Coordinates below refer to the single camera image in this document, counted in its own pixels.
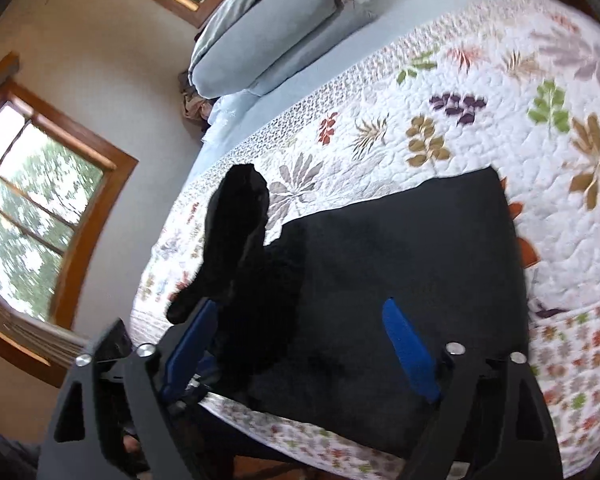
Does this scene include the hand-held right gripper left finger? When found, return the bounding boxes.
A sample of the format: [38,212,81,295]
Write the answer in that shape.
[37,300,218,480]

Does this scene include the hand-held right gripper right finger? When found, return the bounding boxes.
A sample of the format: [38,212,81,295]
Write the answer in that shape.
[382,299,563,480]

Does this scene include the black padded pants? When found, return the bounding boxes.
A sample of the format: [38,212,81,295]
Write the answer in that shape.
[166,162,531,456]

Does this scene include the wooden side window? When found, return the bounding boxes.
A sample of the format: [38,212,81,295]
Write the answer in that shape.
[0,52,139,388]

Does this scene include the white floral quilt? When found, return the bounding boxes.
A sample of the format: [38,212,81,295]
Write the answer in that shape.
[130,0,600,480]

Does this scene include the pile of clothes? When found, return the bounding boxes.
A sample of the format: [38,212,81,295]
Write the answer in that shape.
[179,70,216,128]

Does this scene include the light blue bed sheet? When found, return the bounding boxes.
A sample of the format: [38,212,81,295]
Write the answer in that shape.
[185,0,556,186]

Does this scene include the folded light blue duvet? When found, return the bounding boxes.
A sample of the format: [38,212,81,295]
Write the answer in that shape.
[187,0,376,98]

